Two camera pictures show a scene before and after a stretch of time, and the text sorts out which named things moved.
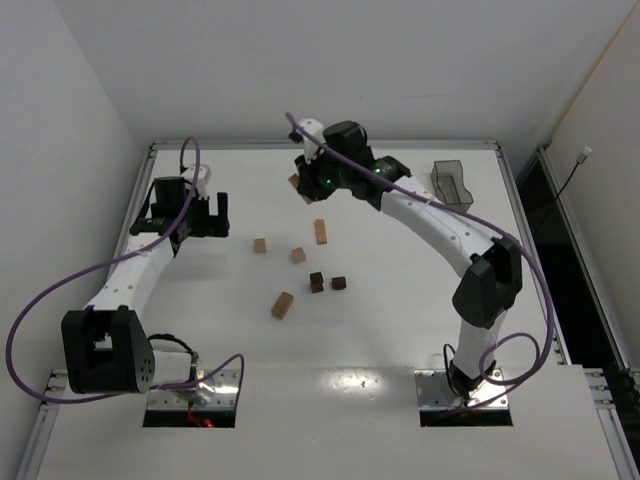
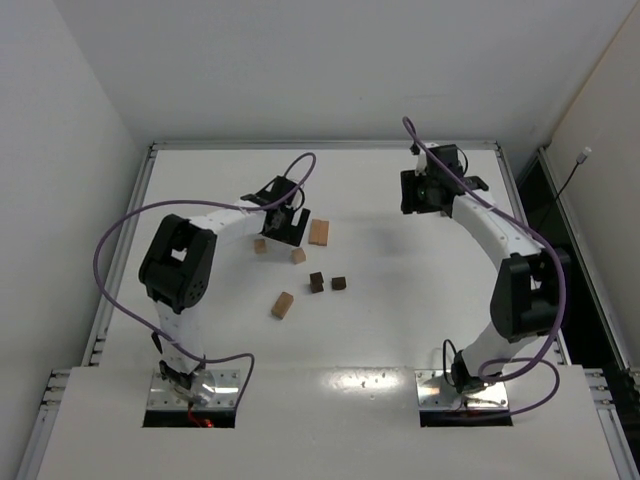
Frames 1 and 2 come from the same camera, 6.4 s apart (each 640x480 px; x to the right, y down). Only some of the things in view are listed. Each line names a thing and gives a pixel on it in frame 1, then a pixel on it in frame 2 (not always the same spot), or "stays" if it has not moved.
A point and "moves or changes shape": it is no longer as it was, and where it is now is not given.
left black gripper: x=201 y=220 → x=288 y=231
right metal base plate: x=434 y=390 stays
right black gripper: x=310 y=179 → x=410 y=191
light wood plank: x=294 y=180 moves or changes shape
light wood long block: x=282 y=305 stays
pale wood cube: x=298 y=255 stays
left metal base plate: x=219 y=391 stays
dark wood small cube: x=339 y=283 stays
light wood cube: x=259 y=246 stays
